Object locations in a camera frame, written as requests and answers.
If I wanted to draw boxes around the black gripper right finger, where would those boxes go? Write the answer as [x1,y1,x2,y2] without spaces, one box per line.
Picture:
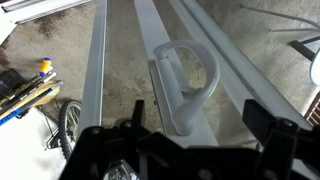
[242,99,276,146]

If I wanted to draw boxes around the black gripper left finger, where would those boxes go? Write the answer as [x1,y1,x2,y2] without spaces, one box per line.
[132,100,145,126]

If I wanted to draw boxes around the white sliding glass door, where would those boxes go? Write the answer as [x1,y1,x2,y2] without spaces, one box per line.
[78,0,313,149]

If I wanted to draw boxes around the silver blue bicycle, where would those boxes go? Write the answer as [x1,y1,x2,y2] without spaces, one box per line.
[46,99,81,160]

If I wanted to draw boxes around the bundle of skis and poles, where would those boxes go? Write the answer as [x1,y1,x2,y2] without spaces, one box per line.
[0,57,63,126]

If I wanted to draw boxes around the black crate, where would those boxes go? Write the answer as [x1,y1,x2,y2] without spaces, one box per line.
[0,69,26,100]

